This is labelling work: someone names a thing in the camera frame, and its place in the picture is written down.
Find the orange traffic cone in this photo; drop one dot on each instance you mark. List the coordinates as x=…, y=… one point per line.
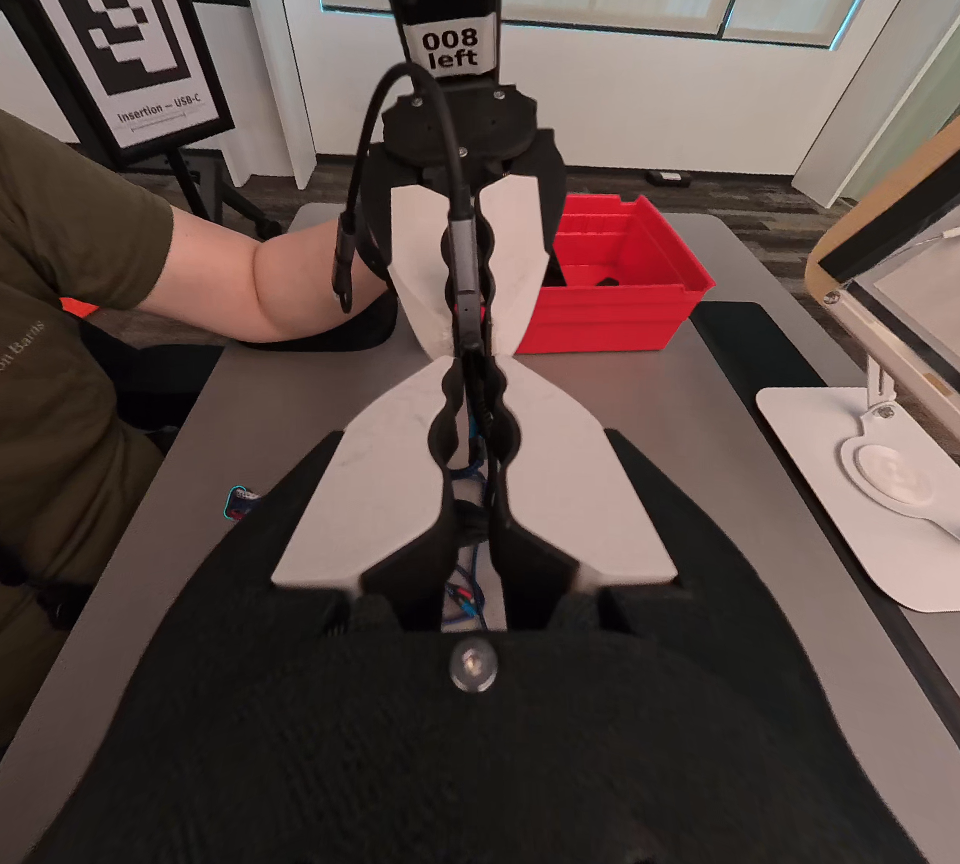
x=79, y=307

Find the red plastic bin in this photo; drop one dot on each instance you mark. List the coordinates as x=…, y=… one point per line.
x=600, y=324

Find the wooden document stand white base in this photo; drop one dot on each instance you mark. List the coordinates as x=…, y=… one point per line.
x=825, y=444

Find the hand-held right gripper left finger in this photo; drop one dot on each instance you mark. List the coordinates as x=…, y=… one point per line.
x=360, y=504

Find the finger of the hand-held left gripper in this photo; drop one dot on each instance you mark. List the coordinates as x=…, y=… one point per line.
x=416, y=249
x=521, y=241

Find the person's olive shirt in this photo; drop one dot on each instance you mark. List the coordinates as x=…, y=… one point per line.
x=60, y=354

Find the black framed marker sign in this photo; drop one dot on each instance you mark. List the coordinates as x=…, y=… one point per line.
x=127, y=16

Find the black floor box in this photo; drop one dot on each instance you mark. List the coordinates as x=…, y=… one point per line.
x=667, y=178

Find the black easel tripod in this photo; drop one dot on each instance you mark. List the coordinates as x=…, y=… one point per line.
x=184, y=181

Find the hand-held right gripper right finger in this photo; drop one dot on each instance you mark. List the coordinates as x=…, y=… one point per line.
x=585, y=504

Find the dark rectangular pad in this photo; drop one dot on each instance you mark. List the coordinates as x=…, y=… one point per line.
x=750, y=346

